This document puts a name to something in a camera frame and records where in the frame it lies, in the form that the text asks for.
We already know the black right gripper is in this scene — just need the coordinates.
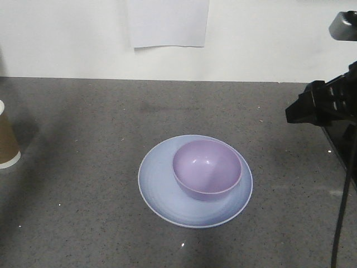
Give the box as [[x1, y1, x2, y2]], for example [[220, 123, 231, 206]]
[[286, 62, 356, 126]]

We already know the purple plastic bowl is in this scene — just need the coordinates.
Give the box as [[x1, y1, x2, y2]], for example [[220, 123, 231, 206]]
[[172, 140, 243, 201]]

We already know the light blue plate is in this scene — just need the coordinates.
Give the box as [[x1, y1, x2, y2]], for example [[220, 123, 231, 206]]
[[138, 135, 253, 228]]

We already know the brown paper cup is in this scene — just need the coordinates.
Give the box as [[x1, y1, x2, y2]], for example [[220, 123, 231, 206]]
[[1, 101, 21, 169]]

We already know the black induction cooktop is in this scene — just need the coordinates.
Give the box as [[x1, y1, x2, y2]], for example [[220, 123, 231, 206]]
[[321, 120, 355, 184]]

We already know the white paper sheet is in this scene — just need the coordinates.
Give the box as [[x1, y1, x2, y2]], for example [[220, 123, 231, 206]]
[[127, 0, 209, 49]]

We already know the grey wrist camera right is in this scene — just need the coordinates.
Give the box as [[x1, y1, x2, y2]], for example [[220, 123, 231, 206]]
[[329, 11, 356, 41]]

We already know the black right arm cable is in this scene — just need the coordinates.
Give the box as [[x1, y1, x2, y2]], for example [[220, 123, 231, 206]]
[[330, 167, 353, 268]]

